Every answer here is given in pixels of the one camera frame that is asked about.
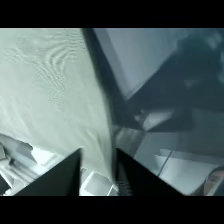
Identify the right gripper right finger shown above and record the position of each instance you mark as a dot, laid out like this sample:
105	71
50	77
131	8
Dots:
141	180

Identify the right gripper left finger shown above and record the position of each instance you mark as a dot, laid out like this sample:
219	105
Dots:
58	178

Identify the grey-green shirt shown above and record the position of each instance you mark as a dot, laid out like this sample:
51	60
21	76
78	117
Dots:
50	93

